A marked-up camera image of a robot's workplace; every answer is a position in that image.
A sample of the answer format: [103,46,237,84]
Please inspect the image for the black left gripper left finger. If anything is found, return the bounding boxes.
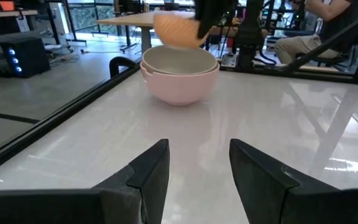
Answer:
[0,138,171,224]

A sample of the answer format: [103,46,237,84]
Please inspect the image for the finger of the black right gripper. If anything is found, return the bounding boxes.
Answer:
[196,17,227,40]

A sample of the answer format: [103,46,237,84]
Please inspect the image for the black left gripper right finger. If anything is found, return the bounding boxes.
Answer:
[229,138,358,224]

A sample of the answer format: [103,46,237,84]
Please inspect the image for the orange bowl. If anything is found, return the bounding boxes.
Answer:
[153,13,209,51]

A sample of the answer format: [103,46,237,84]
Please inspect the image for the grey bowl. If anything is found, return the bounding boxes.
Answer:
[142,45,218,76]

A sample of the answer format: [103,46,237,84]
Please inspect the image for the pink bowl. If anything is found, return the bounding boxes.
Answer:
[139,60,221,107]

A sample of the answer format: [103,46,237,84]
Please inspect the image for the wooden office table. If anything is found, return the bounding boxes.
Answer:
[96,10,198,54]

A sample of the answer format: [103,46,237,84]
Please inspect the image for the person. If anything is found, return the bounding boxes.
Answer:
[273,0,358,65]

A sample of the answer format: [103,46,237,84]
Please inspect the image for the black office chair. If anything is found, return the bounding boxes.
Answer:
[283,29,354,68]

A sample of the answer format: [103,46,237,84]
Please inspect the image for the black computer tower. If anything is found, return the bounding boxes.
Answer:
[0,37,52,79]

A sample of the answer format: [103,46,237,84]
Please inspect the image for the black frame clamp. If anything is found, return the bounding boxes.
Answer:
[108,56,139,79]

